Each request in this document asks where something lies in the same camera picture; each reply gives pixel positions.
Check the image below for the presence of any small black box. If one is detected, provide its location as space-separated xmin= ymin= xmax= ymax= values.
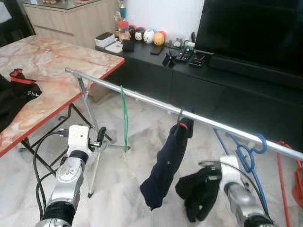
xmin=121 ymin=39 xmax=135 ymax=52

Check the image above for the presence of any silver metal clothes rack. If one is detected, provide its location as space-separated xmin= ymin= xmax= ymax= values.
xmin=65 ymin=67 xmax=303 ymax=199

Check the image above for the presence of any gold and blue trophy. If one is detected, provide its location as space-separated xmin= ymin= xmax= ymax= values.
xmin=118 ymin=0 xmax=128 ymax=22

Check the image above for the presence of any marble top folding table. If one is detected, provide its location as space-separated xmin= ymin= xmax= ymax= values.
xmin=0 ymin=34 xmax=126 ymax=164

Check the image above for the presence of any navy polo shirt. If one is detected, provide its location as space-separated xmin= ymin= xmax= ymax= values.
xmin=139 ymin=117 xmax=195 ymax=211

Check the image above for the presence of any blue plastic hanger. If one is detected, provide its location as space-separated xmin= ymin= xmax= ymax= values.
xmin=213 ymin=127 xmax=269 ymax=219

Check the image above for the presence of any red hanger with dark hook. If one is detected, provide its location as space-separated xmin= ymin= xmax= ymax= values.
xmin=175 ymin=107 xmax=189 ymax=136

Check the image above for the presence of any yellow round toy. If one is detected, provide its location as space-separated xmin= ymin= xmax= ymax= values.
xmin=153 ymin=30 xmax=167 ymax=47

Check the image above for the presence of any black soundbar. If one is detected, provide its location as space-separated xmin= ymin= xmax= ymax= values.
xmin=208 ymin=53 xmax=303 ymax=91

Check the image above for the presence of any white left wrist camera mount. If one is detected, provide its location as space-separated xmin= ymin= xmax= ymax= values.
xmin=67 ymin=124 xmax=92 ymax=153

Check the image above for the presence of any black TV cabinet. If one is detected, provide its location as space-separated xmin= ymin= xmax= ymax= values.
xmin=95 ymin=44 xmax=303 ymax=153

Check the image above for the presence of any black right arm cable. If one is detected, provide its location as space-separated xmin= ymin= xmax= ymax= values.
xmin=197 ymin=159 xmax=271 ymax=219

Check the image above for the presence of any green plastic hanger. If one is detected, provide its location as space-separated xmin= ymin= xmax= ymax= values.
xmin=119 ymin=85 xmax=130 ymax=153

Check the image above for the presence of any black flat television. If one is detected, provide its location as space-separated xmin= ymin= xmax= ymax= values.
xmin=194 ymin=0 xmax=303 ymax=75

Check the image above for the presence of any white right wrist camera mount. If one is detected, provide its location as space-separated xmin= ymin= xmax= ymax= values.
xmin=218 ymin=155 xmax=242 ymax=186

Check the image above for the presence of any light wood sideboard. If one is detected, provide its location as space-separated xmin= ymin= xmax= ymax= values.
xmin=23 ymin=0 xmax=120 ymax=51

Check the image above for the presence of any black polo shirt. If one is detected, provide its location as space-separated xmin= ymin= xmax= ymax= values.
xmin=175 ymin=165 xmax=222 ymax=223

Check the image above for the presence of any white box with black lid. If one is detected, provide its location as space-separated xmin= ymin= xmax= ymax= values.
xmin=94 ymin=31 xmax=117 ymax=48

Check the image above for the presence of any black shirt with red collar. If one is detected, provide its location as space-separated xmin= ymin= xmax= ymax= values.
xmin=0 ymin=68 xmax=43 ymax=134

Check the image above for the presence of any white round toy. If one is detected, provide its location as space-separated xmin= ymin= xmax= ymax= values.
xmin=143 ymin=29 xmax=156 ymax=44

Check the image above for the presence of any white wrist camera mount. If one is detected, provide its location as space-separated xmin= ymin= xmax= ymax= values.
xmin=218 ymin=155 xmax=242 ymax=186
xmin=67 ymin=124 xmax=92 ymax=153

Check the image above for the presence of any black round toy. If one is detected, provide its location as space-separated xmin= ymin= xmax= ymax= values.
xmin=134 ymin=27 xmax=145 ymax=43

